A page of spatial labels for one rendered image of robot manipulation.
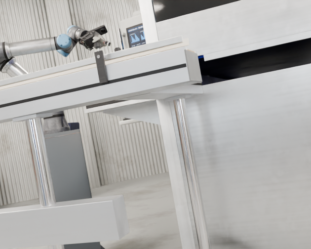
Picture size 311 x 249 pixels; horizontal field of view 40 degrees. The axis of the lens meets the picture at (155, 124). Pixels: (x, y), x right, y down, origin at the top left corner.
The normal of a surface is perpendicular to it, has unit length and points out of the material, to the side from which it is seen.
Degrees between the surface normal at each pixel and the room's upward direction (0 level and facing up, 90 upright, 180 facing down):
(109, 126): 90
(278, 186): 90
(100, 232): 90
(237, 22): 90
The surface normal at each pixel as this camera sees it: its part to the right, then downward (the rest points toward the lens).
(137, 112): -0.34, 0.07
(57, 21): 0.19, -0.03
